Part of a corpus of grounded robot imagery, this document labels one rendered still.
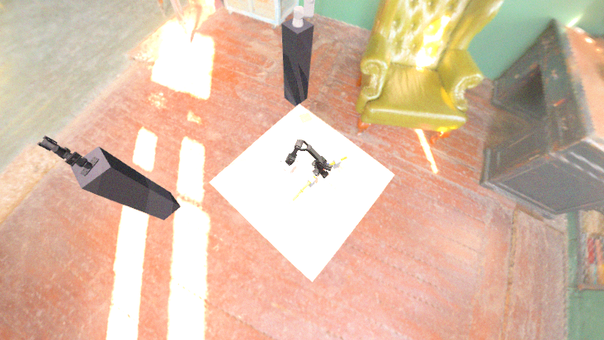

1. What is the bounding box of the yellow long bar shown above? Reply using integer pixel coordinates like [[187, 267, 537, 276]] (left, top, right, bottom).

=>
[[292, 176, 316, 201]]

